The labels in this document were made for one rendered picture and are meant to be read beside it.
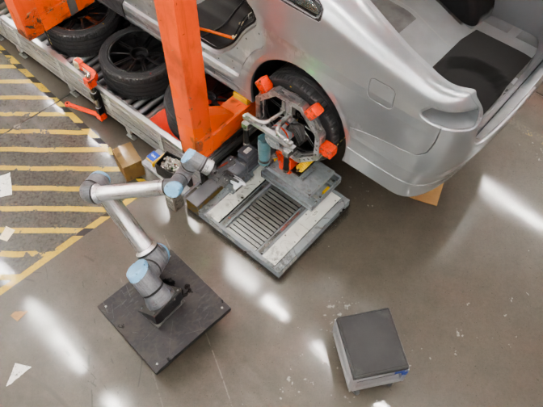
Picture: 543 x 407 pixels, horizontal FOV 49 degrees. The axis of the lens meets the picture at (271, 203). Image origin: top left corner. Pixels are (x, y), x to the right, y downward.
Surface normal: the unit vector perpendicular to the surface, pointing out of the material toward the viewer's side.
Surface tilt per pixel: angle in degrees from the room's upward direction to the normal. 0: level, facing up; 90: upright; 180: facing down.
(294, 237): 0
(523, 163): 0
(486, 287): 0
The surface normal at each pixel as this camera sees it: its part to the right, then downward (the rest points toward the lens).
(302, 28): -0.65, 0.53
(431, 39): 0.27, -0.34
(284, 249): 0.00, -0.57
